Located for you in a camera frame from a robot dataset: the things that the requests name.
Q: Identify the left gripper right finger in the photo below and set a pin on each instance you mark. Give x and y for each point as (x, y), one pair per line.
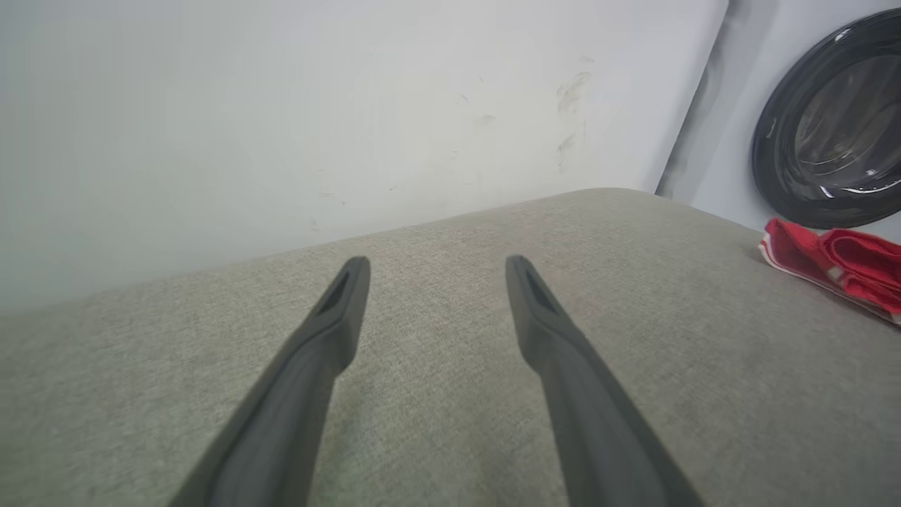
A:
(591, 422)

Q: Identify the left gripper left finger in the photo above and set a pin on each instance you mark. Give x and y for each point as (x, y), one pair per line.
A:
(281, 422)

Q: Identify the red Bulls jersey shirt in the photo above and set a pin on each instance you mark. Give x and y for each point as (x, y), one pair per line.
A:
(859, 260)

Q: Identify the black round washing machine door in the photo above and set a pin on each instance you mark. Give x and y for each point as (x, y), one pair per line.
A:
(774, 155)

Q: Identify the white washing machine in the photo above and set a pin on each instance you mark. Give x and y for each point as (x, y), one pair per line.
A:
(732, 105)

